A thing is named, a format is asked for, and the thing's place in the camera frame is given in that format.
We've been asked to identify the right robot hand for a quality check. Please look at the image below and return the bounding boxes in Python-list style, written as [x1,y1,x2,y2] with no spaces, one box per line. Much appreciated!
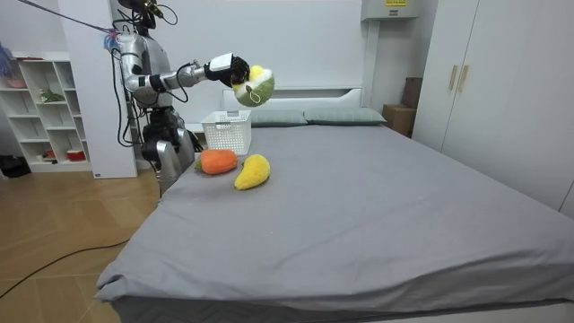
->
[204,52,251,89]

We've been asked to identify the green yellow durian soft toy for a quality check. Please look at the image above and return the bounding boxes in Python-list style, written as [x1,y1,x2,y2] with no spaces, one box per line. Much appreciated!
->
[231,65,275,109]

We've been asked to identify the white plastic basket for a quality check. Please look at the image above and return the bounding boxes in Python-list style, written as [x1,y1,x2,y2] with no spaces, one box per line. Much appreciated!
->
[200,109,253,157]

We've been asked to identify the grey-green pillow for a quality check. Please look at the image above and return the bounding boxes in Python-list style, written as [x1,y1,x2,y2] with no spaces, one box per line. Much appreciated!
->
[303,107,387,127]
[249,109,309,128]

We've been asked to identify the robot body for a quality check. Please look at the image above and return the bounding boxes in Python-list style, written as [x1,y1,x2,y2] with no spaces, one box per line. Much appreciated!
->
[103,0,190,135]

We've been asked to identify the orange carrot soft toy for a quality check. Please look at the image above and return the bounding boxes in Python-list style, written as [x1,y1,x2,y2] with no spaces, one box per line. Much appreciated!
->
[194,148,239,176]

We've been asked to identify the robot legs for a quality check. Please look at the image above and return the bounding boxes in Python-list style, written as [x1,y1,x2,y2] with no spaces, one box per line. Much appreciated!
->
[140,117,199,197]

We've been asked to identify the yellow mango soft toy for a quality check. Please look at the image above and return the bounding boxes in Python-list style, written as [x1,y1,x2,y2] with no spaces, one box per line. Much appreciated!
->
[233,153,272,191]

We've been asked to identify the light brown cardboard box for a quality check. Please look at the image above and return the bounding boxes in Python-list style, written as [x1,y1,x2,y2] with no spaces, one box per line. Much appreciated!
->
[381,103,418,138]

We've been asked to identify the dark brown cardboard box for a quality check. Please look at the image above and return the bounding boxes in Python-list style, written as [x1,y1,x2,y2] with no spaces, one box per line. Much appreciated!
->
[400,76,424,109]

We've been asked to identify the white open shelf unit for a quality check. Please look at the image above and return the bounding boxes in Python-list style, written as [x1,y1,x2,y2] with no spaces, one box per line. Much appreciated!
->
[0,51,93,174]

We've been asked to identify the grey bed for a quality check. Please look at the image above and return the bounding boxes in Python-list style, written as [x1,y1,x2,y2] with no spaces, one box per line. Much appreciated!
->
[94,87,574,323]

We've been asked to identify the black bag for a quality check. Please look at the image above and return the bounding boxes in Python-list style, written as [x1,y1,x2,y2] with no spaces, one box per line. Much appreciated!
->
[0,154,33,179]

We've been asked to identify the white wardrobe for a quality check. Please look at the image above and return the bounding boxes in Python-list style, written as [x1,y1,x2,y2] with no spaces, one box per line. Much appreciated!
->
[411,0,574,213]

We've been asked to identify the cable bundle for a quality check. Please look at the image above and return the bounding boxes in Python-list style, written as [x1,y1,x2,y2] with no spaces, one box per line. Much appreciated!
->
[16,0,119,38]

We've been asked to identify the grey wall box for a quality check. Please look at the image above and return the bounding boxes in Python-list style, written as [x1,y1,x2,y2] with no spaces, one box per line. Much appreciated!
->
[360,0,422,22]

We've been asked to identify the black floor cable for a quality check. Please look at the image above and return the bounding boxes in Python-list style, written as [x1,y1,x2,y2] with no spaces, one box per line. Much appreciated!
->
[0,239,131,301]

